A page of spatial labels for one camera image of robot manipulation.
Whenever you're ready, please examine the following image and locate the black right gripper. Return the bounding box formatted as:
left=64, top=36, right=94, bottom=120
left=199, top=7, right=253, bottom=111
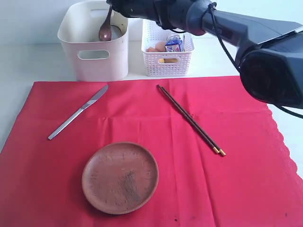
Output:
left=106, top=0, right=156, bottom=21

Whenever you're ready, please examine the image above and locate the blue white milk carton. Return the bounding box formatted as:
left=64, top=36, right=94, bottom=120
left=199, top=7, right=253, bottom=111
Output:
left=165, top=33, right=185, bottom=52

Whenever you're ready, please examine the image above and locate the brown egg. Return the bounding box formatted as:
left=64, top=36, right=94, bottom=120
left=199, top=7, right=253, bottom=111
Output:
left=155, top=42, right=166, bottom=52

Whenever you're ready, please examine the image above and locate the orange fried nugget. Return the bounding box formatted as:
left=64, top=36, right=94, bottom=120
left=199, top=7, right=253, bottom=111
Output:
left=146, top=47, right=158, bottom=52

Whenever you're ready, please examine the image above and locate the white enamel bowl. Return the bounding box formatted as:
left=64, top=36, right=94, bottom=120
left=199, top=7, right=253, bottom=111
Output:
left=111, top=25, right=123, bottom=41

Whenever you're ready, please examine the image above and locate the yellow cheese wedge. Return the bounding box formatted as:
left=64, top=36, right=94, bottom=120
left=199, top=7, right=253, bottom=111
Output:
left=164, top=58, right=178, bottom=63

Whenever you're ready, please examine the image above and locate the wooden spoon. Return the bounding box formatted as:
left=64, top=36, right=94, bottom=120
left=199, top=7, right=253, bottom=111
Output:
left=98, top=6, right=112, bottom=42

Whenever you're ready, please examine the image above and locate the steel table knife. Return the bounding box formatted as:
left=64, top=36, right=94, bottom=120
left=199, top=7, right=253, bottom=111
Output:
left=48, top=85, right=109, bottom=140

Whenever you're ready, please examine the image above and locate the dark wooden chopstick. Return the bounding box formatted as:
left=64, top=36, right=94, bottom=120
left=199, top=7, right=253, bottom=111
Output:
left=160, top=86, right=226, bottom=156
left=156, top=84, right=221, bottom=154

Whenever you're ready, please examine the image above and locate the brown wooden plate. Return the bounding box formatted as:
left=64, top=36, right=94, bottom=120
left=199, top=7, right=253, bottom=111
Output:
left=82, top=142, right=159, bottom=215

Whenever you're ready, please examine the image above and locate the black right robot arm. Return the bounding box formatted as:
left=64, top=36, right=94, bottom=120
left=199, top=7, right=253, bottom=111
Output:
left=108, top=0, right=303, bottom=109

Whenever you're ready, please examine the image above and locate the white perforated plastic basket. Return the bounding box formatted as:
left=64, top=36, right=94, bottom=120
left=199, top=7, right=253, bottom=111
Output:
left=141, top=19, right=195, bottom=77

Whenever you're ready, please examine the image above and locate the cream plastic bin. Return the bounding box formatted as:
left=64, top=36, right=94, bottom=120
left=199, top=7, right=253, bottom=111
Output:
left=57, top=0, right=128, bottom=82

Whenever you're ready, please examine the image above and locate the red table cloth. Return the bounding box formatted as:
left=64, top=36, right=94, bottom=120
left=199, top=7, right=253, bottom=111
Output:
left=0, top=76, right=303, bottom=227

